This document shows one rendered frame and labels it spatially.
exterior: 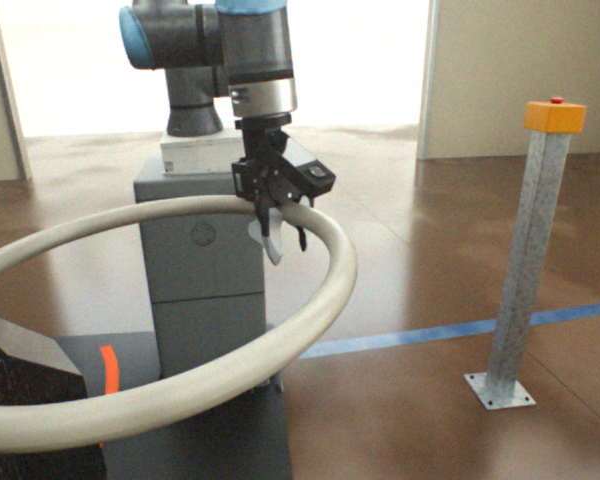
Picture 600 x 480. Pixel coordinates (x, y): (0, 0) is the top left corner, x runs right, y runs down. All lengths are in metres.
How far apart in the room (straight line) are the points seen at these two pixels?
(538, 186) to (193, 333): 1.25
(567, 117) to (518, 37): 5.24
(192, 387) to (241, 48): 0.41
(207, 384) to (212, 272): 1.22
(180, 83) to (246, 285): 0.70
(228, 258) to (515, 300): 0.99
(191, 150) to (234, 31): 0.91
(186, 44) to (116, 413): 0.53
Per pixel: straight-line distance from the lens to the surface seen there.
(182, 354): 1.70
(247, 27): 0.59
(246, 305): 1.60
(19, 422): 0.35
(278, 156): 0.58
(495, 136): 6.70
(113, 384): 1.94
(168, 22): 0.71
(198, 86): 1.50
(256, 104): 0.59
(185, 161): 1.47
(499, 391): 1.90
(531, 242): 1.60
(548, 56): 7.03
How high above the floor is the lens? 1.18
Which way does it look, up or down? 22 degrees down
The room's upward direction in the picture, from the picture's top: straight up
